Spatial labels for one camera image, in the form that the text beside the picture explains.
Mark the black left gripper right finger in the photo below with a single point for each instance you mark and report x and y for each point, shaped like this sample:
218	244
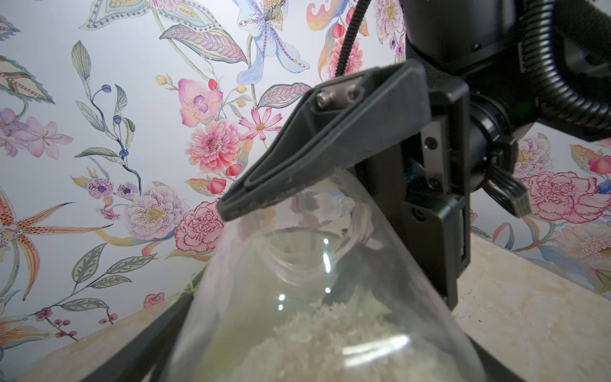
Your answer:
495	371

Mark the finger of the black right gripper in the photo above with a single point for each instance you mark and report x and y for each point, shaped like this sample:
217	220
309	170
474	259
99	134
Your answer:
335	126

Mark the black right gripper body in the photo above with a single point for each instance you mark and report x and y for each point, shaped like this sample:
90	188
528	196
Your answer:
421	185

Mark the clear plastic rice jar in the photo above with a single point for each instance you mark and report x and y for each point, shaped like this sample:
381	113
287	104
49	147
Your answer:
318	288

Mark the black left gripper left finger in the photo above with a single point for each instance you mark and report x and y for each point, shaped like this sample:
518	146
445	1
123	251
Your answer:
145	357

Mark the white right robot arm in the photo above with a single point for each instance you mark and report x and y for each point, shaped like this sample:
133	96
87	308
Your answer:
524	62

